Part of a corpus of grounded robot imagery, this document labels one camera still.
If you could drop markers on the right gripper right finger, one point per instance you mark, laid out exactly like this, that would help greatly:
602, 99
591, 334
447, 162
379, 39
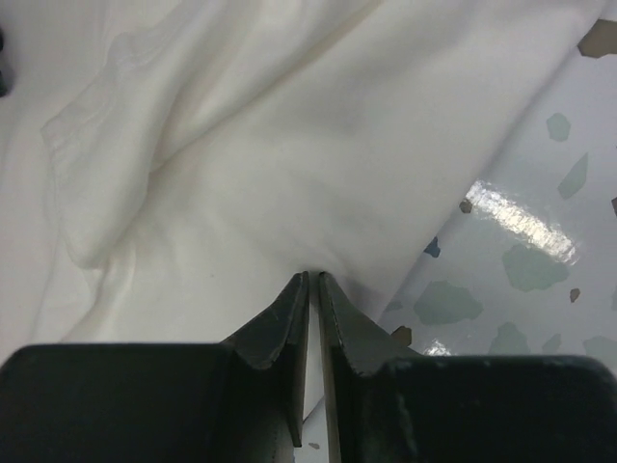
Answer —
386, 403

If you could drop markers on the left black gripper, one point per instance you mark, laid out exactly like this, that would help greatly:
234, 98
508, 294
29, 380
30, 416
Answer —
4, 77

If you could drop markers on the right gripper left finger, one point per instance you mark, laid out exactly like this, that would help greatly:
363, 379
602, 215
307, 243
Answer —
238, 400

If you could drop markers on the white t shirt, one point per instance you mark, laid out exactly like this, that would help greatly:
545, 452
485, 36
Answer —
167, 166

